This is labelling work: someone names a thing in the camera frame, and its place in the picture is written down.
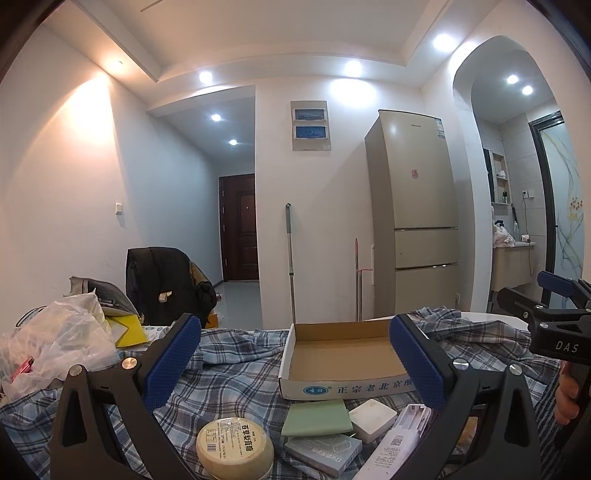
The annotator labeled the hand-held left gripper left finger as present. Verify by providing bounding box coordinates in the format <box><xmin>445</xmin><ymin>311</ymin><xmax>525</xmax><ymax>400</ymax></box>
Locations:
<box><xmin>48</xmin><ymin>313</ymin><xmax>202</xmax><ymax>480</ymax></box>

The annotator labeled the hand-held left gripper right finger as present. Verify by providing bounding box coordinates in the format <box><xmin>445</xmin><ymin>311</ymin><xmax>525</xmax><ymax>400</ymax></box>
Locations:
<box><xmin>389</xmin><ymin>314</ymin><xmax>541</xmax><ymax>480</ymax></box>

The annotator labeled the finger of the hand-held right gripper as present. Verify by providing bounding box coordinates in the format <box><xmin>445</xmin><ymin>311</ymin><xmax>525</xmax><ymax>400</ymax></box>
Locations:
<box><xmin>537</xmin><ymin>271</ymin><xmax>591</xmax><ymax>308</ymax></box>
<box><xmin>498</xmin><ymin>286</ymin><xmax>557</xmax><ymax>326</ymax></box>

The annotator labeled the white charger plug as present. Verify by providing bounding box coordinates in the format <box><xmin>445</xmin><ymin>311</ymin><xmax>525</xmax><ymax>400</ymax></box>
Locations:
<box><xmin>348</xmin><ymin>399</ymin><xmax>399</xmax><ymax>444</ymax></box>

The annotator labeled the shallow cardboard box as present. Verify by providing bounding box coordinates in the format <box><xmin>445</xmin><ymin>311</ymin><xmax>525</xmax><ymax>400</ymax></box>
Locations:
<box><xmin>278</xmin><ymin>318</ymin><xmax>419</xmax><ymax>401</ymax></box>

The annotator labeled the white remote control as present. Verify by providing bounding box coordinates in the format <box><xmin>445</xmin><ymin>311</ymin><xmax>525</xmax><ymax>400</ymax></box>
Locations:
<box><xmin>353</xmin><ymin>402</ymin><xmax>435</xmax><ymax>480</ymax></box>

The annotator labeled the cream round tin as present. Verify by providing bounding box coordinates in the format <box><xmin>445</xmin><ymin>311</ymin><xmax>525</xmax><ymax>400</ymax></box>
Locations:
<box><xmin>196</xmin><ymin>416</ymin><xmax>275</xmax><ymax>480</ymax></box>

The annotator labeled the green card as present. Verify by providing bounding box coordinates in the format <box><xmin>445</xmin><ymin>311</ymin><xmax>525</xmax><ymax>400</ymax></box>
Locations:
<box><xmin>281</xmin><ymin>398</ymin><xmax>354</xmax><ymax>437</ymax></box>

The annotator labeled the pale grey card box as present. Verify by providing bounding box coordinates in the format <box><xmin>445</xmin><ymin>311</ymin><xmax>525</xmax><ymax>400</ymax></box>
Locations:
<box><xmin>283</xmin><ymin>434</ymin><xmax>363</xmax><ymax>477</ymax></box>

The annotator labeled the person's right hand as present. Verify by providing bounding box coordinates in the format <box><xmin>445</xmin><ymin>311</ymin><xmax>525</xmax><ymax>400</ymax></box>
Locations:
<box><xmin>555</xmin><ymin>362</ymin><xmax>578</xmax><ymax>428</ymax></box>

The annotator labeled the beige vanity cabinet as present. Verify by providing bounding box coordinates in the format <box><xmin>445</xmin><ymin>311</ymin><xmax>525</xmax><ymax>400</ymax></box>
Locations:
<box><xmin>491</xmin><ymin>242</ymin><xmax>537</xmax><ymax>292</ymax></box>

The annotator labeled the yellow envelope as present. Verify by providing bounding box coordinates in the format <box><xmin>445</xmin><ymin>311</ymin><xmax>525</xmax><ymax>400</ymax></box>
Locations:
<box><xmin>105</xmin><ymin>314</ymin><xmax>148</xmax><ymax>348</ymax></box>

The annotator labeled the blue plaid shirt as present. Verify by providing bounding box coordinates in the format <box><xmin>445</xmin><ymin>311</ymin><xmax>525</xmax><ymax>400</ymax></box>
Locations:
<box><xmin>0</xmin><ymin>308</ymin><xmax>561</xmax><ymax>480</ymax></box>

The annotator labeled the patterned glass door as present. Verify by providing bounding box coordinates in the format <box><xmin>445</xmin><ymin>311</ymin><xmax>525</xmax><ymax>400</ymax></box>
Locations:
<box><xmin>529</xmin><ymin>111</ymin><xmax>591</xmax><ymax>308</ymax></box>

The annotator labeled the chair with black jacket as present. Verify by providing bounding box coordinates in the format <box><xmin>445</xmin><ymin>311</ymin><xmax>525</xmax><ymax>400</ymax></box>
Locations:
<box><xmin>126</xmin><ymin>247</ymin><xmax>218</xmax><ymax>328</ymax></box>

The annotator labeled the grey bag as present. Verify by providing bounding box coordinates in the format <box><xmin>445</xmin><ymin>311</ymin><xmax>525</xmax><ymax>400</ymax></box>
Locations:
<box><xmin>69</xmin><ymin>276</ymin><xmax>139</xmax><ymax>319</ymax></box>

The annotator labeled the brown chair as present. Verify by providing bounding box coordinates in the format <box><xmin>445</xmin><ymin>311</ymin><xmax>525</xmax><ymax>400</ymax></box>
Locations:
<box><xmin>189</xmin><ymin>261</ymin><xmax>211</xmax><ymax>287</ymax></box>

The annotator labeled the clear plastic bag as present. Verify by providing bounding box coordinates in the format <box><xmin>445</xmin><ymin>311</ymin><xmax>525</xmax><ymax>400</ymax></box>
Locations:
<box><xmin>0</xmin><ymin>288</ymin><xmax>121</xmax><ymax>393</ymax></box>

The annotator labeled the bathroom mirror cabinet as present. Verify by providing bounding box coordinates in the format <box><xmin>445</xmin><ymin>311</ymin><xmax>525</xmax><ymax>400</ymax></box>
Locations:
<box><xmin>482</xmin><ymin>148</ymin><xmax>513</xmax><ymax>205</ymax></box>

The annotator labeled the beige refrigerator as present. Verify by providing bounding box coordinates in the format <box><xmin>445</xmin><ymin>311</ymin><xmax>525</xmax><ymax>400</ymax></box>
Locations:
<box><xmin>365</xmin><ymin>109</ymin><xmax>460</xmax><ymax>319</ymax></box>

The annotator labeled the dark brown door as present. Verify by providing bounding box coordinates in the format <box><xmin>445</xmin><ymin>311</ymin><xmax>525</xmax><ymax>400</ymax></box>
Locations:
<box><xmin>219</xmin><ymin>174</ymin><xmax>259</xmax><ymax>281</ymax></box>

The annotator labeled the grey electrical panel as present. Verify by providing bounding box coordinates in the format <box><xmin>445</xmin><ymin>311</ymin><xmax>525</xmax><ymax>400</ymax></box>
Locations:
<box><xmin>291</xmin><ymin>100</ymin><xmax>333</xmax><ymax>151</ymax></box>

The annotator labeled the metal mop handle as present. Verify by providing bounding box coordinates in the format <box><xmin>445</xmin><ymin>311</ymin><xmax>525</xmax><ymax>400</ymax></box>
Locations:
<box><xmin>285</xmin><ymin>202</ymin><xmax>297</xmax><ymax>324</ymax></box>

